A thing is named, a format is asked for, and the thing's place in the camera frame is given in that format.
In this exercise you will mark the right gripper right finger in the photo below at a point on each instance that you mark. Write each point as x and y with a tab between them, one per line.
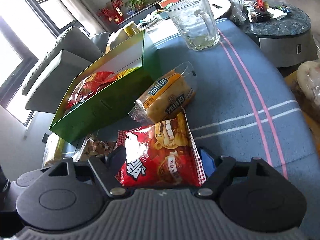
218	171

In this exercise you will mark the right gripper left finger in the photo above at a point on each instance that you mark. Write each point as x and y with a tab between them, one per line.
105	170

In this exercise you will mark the brown mushroom snack bag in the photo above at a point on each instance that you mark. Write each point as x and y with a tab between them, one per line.
92	146

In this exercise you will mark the clear toast bread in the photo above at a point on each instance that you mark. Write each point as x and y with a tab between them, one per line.
53	150

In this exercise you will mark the red monkey snack bag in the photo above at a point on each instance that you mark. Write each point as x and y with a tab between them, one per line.
161	155

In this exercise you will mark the red rice cracker bag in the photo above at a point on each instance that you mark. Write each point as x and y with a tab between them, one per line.
83	90

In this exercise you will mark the orange bread roll packet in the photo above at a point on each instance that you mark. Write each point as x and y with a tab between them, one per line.
167	96

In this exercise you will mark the green snack bag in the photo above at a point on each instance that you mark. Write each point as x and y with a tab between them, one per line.
75	106

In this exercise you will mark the blue checked tablecloth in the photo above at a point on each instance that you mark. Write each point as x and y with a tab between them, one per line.
242	105

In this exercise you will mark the green cardboard box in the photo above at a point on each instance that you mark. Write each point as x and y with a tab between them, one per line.
137	54

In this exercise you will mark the grey armchair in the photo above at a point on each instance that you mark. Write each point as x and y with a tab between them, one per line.
46	84

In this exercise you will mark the plastic bag at right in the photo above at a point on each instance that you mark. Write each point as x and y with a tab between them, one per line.
308	81

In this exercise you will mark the yellow tin can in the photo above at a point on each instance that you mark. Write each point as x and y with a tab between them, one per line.
131	29

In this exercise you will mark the dark round marble table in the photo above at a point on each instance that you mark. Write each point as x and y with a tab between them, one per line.
284	42

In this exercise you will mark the white round coffee table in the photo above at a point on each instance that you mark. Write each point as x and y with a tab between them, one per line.
220	9

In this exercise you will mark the red flower decoration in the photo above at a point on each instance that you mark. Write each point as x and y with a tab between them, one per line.
112	12

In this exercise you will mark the clear glass mug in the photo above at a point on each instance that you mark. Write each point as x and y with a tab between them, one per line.
195	22

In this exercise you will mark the potted green plant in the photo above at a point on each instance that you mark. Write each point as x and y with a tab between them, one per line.
136	4

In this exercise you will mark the orange box on table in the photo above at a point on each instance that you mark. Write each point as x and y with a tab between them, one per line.
164	3

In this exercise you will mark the black window frame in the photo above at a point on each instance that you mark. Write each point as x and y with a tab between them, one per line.
28	29

